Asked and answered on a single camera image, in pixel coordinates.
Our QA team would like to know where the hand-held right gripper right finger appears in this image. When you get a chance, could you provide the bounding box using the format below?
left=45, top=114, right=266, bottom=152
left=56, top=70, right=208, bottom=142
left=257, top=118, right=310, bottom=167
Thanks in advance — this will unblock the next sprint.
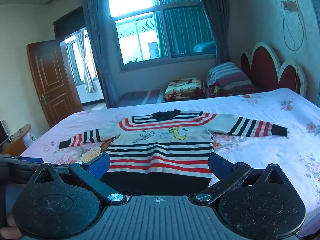
left=190, top=152, right=294, bottom=204

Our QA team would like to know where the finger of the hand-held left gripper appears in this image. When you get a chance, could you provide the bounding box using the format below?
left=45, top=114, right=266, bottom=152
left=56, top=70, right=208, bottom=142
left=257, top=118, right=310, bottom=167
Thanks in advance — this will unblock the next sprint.
left=0, top=155, right=44, bottom=164

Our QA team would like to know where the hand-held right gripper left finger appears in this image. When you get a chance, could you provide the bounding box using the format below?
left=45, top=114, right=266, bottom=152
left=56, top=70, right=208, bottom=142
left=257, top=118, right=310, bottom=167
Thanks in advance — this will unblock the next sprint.
left=26, top=152, right=128, bottom=204

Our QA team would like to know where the striped knit sweater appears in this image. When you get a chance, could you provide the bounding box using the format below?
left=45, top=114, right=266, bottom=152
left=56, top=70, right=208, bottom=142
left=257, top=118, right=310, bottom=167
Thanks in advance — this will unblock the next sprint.
left=59, top=109, right=288, bottom=195

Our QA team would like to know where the person's left hand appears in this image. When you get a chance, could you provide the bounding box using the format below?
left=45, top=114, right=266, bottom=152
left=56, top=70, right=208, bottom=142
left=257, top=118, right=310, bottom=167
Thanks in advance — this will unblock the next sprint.
left=0, top=215, right=22, bottom=240

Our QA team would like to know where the white plastic bag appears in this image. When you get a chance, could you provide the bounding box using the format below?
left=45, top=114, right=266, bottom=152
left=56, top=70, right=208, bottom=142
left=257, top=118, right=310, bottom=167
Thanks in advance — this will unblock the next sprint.
left=24, top=132, right=37, bottom=145

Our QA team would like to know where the wooden desk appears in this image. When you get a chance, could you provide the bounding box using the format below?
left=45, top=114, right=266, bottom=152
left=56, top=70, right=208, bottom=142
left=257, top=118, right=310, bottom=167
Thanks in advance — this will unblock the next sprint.
left=0, top=124, right=32, bottom=157

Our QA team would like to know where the dark screen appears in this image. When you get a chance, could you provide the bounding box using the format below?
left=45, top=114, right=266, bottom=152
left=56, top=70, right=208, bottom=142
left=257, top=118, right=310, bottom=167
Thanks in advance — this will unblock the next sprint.
left=0, top=124, right=7, bottom=147

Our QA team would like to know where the clear glass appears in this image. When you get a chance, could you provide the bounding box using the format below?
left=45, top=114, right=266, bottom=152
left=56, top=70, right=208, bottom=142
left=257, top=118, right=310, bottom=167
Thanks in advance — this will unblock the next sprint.
left=1, top=119, right=11, bottom=142

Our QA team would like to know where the bed with floral sheet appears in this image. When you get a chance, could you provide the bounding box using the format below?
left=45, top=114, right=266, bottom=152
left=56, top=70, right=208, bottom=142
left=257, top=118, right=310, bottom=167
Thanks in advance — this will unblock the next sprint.
left=20, top=87, right=320, bottom=238

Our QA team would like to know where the red floral folded blanket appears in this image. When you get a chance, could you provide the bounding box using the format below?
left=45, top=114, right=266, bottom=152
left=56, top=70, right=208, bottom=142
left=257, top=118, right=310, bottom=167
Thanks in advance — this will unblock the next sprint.
left=207, top=84, right=260, bottom=98

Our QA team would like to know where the low bed with striped sheet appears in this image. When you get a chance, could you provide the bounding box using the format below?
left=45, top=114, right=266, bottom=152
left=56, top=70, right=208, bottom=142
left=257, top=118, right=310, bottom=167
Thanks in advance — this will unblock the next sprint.
left=116, top=89, right=168, bottom=108

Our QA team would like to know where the brown wooden door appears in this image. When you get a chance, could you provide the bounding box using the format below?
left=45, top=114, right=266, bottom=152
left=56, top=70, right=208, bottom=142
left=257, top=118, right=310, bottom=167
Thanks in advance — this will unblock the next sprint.
left=27, top=40, right=84, bottom=128

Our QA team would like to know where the printed folded blanket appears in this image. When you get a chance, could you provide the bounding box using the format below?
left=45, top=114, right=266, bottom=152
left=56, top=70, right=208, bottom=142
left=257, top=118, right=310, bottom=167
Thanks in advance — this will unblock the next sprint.
left=163, top=78, right=208, bottom=103

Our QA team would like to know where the striped pillow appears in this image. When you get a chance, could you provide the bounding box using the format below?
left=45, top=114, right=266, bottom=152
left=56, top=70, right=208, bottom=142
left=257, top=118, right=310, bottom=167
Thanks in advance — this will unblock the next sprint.
left=205, top=62, right=255, bottom=93

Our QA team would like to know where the white sheer curtain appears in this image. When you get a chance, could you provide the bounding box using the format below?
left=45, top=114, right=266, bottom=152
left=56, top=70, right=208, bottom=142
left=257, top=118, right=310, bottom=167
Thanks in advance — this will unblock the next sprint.
left=75, top=31, right=97, bottom=93

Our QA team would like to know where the red and white scalloped headboard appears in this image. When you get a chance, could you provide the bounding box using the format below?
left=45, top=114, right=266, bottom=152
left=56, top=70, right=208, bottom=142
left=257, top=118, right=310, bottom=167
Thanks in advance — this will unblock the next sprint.
left=240, top=42, right=307, bottom=98

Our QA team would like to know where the small window in next room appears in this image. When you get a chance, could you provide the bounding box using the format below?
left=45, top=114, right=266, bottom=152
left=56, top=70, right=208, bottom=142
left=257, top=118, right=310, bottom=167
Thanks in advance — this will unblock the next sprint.
left=65, top=35, right=98, bottom=85

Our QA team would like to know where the blue folded quilt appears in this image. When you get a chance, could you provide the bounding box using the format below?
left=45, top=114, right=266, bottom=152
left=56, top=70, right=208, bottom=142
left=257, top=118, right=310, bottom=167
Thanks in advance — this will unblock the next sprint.
left=194, top=41, right=217, bottom=54

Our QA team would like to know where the grey curtain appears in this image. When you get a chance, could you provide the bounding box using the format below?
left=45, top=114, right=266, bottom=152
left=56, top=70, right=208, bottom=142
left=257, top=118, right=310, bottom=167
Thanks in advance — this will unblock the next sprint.
left=80, top=0, right=120, bottom=109
left=191, top=0, right=230, bottom=64

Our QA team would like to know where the large sliding window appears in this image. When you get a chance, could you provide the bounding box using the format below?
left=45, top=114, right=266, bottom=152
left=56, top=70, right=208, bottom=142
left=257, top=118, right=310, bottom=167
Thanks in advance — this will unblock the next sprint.
left=107, top=0, right=217, bottom=72

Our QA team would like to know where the looped wall cable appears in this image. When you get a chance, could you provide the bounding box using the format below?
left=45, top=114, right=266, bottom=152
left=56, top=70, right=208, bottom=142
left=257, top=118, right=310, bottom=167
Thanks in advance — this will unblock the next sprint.
left=282, top=0, right=305, bottom=93

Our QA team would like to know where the wall socket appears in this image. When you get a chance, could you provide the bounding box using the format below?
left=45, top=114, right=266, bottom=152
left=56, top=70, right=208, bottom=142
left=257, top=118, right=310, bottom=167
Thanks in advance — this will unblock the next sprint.
left=281, top=0, right=298, bottom=12

